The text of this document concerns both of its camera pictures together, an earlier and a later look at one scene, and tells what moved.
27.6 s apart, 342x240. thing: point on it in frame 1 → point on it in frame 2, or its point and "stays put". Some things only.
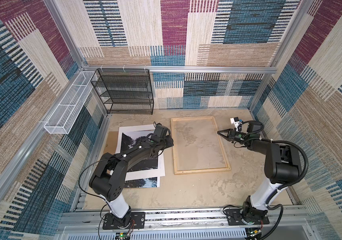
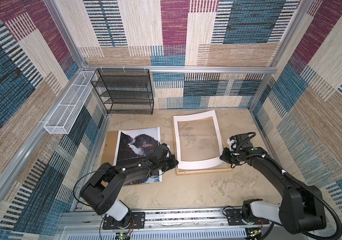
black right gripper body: (237, 136) → (231, 157)
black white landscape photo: (146, 167) → (198, 139)
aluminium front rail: (286, 223) stays put
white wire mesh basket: (62, 119) stays put
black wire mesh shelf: (124, 91) stays put
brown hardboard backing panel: (111, 143) stays put
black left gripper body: (167, 143) → (168, 163)
